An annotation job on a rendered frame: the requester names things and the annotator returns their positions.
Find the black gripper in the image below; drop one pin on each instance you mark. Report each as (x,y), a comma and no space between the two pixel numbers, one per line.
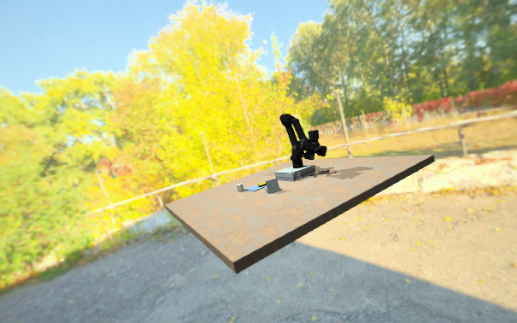
(312,147)

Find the light blue square mat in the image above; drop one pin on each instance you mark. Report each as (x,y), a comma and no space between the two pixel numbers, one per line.
(255,188)

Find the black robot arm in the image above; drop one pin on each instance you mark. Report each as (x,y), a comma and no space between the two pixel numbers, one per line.
(287,120)

